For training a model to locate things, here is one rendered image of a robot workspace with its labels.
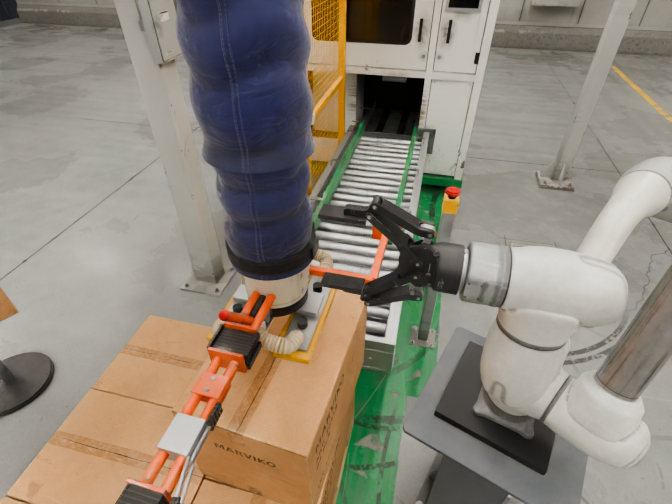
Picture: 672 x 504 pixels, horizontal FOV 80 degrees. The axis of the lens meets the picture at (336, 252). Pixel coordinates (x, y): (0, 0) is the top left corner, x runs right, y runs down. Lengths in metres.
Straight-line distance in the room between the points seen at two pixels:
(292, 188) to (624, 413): 0.95
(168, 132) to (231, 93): 1.66
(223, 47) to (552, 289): 0.60
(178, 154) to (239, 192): 1.59
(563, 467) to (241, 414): 0.94
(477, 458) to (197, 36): 1.27
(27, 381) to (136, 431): 1.22
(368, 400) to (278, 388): 1.13
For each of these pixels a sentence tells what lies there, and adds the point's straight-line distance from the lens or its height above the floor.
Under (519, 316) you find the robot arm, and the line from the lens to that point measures 0.62.
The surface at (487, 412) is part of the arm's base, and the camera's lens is 1.42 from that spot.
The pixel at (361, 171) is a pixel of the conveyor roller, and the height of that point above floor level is 0.55.
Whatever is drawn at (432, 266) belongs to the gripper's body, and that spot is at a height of 1.58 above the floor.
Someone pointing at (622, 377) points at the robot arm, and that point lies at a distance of 1.23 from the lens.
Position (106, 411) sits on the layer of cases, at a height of 0.54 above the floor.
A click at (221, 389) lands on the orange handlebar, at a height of 1.24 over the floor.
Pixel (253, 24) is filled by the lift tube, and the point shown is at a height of 1.85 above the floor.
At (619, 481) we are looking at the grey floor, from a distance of 2.48.
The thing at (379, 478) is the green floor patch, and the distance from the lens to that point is 2.13.
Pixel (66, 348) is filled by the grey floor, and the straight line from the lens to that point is 2.96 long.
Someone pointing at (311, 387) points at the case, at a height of 0.94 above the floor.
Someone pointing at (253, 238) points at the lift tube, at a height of 1.43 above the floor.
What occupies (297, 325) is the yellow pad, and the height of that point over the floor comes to 1.12.
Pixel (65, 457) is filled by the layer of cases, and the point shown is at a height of 0.54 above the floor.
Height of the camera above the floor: 1.97
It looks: 39 degrees down
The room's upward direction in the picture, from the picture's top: straight up
